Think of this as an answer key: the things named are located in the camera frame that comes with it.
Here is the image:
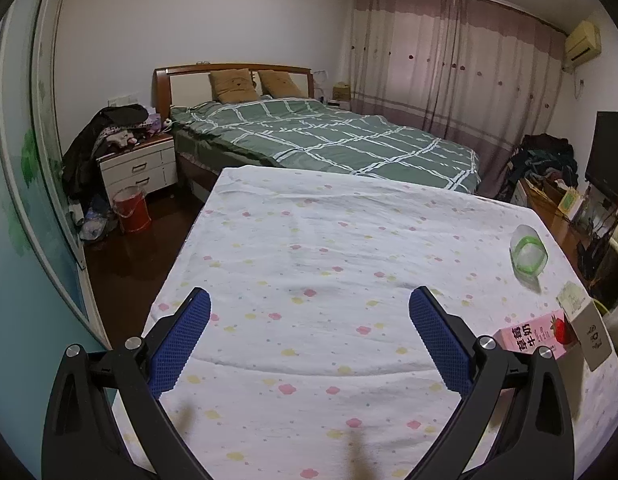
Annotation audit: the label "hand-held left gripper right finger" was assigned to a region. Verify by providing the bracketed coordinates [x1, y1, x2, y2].
[404, 286, 576, 480]

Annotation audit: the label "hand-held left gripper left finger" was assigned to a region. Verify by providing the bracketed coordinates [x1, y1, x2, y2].
[42, 287, 212, 480]

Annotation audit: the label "pink milk carton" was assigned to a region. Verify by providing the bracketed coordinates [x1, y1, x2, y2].
[491, 310, 580, 361]

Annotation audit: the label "clear plastic cup green rim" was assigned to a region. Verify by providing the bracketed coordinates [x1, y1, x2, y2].
[509, 224, 547, 281]

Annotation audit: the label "red bucket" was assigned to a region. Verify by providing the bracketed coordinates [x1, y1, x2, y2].
[112, 185, 152, 233]

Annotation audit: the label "bags on floor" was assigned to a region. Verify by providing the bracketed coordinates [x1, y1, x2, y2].
[79, 200, 117, 243]

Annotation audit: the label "beige carton box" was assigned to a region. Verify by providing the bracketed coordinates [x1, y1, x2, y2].
[556, 280, 618, 372]

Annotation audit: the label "white flower-print tablecloth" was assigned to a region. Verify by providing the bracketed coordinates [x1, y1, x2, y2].
[112, 165, 618, 480]

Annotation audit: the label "wooden cabinet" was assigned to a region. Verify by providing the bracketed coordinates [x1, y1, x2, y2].
[509, 180, 618, 281]

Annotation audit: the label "white nightstand with drawers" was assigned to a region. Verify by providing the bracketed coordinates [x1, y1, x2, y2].
[99, 132, 179, 203]

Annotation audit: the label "dark clothes pile on nightstand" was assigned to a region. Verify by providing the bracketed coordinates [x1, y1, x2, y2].
[62, 104, 172, 201]

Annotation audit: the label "mixed clothes pile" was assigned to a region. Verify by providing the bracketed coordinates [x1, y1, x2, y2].
[506, 133, 580, 201]

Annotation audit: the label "sliding-door wardrobe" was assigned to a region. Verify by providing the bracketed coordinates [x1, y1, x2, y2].
[0, 0, 112, 361]

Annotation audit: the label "green checked duvet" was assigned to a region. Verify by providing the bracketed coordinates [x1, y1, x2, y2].
[170, 99, 480, 193]

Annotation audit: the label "wooden bed headboard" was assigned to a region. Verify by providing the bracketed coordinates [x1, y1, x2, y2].
[153, 62, 314, 118]

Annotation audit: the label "black television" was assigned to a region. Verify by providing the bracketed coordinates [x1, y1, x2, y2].
[584, 110, 618, 206]

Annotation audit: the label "brown pillow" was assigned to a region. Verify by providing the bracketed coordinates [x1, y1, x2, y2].
[257, 70, 305, 99]
[209, 68, 260, 103]

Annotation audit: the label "pink curtain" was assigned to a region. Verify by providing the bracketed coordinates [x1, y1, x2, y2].
[346, 0, 570, 196]

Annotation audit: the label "wall air conditioner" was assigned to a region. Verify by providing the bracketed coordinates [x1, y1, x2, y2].
[561, 20, 602, 73]

